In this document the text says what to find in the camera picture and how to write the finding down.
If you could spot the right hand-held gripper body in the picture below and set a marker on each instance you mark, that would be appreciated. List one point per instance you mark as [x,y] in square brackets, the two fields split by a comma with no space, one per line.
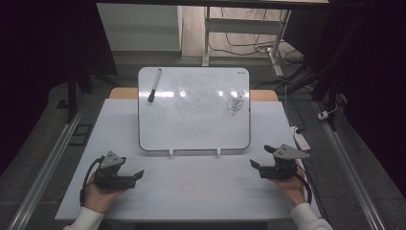
[287,153]

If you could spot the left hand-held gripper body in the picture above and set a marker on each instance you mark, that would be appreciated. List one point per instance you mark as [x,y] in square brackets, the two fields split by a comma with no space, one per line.
[110,161]

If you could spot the person's right hand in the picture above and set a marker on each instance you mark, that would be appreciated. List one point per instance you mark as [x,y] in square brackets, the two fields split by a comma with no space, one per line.
[295,190]

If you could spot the person's left hand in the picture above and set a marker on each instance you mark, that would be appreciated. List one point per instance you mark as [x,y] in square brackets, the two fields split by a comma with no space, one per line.
[97,198]

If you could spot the white power strip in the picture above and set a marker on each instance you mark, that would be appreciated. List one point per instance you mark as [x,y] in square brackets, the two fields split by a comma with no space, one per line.
[301,140]

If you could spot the white whiteboard stand clip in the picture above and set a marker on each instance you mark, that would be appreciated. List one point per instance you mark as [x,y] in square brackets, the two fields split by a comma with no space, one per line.
[171,152]
[218,152]

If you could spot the small white adapter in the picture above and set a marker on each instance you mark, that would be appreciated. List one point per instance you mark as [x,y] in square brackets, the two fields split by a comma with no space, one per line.
[322,115]

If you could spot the wooden table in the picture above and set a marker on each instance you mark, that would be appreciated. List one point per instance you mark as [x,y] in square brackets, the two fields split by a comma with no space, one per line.
[123,93]

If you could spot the white whiteboard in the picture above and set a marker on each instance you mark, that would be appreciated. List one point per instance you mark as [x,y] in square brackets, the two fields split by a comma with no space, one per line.
[191,124]

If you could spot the black metal stand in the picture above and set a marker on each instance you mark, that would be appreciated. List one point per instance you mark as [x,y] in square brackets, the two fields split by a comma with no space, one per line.
[72,96]
[322,86]

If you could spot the black and white marker pen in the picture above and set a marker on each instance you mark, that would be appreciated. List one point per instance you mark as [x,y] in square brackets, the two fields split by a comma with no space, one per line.
[155,83]

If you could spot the dark curtain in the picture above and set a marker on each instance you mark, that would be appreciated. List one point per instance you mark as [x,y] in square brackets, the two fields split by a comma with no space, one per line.
[376,80]

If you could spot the white panel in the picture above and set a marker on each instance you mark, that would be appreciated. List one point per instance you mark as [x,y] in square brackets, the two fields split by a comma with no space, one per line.
[140,28]

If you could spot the black rectangular floor frame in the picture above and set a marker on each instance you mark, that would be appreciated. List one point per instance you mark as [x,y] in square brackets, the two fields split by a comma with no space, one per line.
[76,134]

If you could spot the aluminium rail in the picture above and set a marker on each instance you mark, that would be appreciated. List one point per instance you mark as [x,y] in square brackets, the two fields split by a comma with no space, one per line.
[48,166]
[351,172]

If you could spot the white desk frame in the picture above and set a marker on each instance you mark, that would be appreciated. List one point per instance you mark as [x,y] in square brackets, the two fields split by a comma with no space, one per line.
[242,26]

